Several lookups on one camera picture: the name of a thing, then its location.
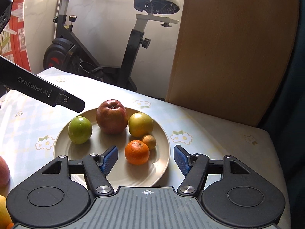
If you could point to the wooden panel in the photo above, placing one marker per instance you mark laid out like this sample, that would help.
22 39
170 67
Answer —
226 52

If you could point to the black exercise bike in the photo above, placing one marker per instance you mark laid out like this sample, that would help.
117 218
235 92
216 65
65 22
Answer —
128 59

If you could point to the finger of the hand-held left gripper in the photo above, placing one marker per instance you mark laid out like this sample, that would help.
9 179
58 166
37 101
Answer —
71 102

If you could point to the printed plant curtain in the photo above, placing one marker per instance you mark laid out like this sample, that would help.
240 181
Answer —
17 40

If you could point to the large yellow orange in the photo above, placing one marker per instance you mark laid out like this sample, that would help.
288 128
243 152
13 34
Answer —
2 210

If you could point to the orange tangerine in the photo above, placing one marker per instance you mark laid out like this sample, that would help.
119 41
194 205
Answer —
137 152
10 226

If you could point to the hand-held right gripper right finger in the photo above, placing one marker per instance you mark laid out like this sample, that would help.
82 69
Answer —
182 159

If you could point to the dark red apple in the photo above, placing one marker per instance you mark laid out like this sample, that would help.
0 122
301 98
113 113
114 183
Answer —
112 116

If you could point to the green citrus fruit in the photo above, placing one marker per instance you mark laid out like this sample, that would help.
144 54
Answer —
80 130

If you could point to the brownish red apple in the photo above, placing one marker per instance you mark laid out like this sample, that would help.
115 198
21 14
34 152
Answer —
3 171

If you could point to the dark blue curtain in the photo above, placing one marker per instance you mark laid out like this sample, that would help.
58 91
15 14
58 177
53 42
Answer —
295 100

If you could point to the small brown fruit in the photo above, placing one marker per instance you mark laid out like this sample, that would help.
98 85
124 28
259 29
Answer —
149 142

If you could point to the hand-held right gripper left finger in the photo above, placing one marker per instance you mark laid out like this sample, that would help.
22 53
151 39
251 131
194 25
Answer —
108 159

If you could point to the beige round plate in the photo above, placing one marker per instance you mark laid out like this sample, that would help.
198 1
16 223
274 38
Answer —
95 145

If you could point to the yellow-green citrus fruit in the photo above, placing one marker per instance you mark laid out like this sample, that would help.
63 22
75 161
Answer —
140 124

